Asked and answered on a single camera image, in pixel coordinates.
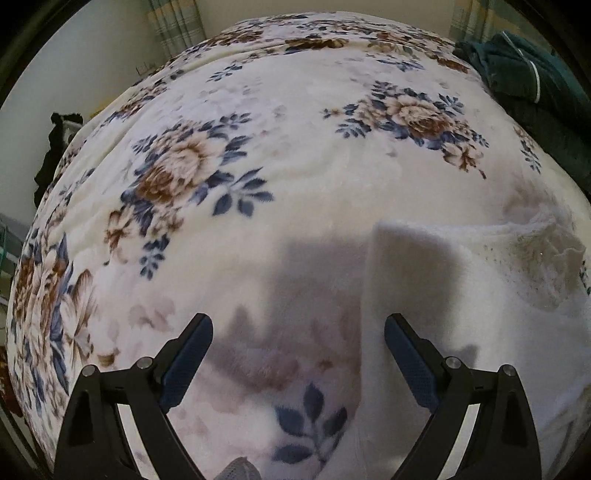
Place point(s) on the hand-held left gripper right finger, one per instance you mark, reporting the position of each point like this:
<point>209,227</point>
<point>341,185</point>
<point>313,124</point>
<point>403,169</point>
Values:
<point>411,364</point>

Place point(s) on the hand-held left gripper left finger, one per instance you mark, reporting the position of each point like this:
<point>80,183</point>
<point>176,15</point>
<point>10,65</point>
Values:
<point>187,364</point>

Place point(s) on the white knit garment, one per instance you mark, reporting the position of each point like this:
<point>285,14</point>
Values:
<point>485,332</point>

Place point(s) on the floral fleece blanket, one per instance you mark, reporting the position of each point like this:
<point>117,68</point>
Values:
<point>295,184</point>

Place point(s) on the black cloth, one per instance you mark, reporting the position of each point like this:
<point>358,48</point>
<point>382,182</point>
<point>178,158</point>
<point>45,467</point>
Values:
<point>51,152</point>

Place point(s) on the dark green garment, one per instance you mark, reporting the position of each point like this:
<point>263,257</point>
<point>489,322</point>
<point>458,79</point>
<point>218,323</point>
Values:
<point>531,92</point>

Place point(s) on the plaid curtain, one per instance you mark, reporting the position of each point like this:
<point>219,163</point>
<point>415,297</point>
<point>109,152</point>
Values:
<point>178,23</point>

